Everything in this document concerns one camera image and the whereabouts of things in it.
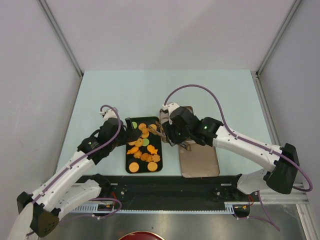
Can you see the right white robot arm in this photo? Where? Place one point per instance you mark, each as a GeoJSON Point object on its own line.
{"type": "Point", "coordinates": [279, 164]}

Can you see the white cable duct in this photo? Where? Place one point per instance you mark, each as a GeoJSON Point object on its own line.
{"type": "Point", "coordinates": [106, 207]}

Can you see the flower shaped orange cookie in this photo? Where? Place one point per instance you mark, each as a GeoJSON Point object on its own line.
{"type": "Point", "coordinates": [156, 158]}

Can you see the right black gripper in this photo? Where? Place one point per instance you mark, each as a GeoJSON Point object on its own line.
{"type": "Point", "coordinates": [172, 139]}

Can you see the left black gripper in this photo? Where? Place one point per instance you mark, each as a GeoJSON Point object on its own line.
{"type": "Point", "coordinates": [131, 133]}

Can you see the light green round cookie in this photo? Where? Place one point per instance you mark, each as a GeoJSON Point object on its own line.
{"type": "Point", "coordinates": [135, 125]}

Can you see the metal tongs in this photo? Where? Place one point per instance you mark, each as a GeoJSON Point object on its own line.
{"type": "Point", "coordinates": [160, 132]}

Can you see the square cookie tin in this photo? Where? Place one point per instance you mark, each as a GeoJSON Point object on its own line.
{"type": "Point", "coordinates": [164, 118]}

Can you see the fish shaped orange cookie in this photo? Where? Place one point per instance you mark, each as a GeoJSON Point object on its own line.
{"type": "Point", "coordinates": [152, 150]}

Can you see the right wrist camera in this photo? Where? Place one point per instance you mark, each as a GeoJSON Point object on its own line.
{"type": "Point", "coordinates": [168, 109]}

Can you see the red round object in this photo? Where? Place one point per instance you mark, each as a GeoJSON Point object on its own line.
{"type": "Point", "coordinates": [141, 235]}

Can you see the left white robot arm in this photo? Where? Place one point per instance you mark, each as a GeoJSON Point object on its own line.
{"type": "Point", "coordinates": [41, 210]}

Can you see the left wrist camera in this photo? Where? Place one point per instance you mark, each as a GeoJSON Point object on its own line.
{"type": "Point", "coordinates": [108, 114]}

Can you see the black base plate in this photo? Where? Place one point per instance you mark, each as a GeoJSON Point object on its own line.
{"type": "Point", "coordinates": [175, 190]}

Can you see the square tin lid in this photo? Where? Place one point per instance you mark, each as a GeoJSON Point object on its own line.
{"type": "Point", "coordinates": [197, 161]}

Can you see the black cookie tray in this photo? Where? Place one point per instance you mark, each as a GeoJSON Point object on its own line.
{"type": "Point", "coordinates": [136, 152]}

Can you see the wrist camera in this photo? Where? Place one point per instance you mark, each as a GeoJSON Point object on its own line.
{"type": "Point", "coordinates": [168, 109]}
{"type": "Point", "coordinates": [108, 114]}

